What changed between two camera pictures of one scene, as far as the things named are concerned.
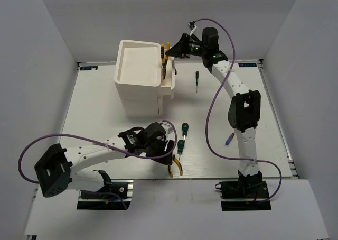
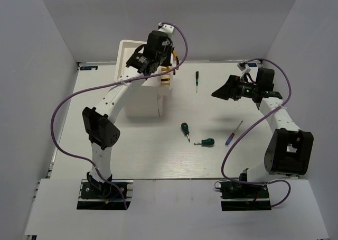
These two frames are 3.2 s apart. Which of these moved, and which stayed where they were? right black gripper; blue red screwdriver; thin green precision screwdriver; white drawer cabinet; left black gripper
Moved: left black gripper; right black gripper
Stayed: blue red screwdriver; white drawer cabinet; thin green precision screwdriver
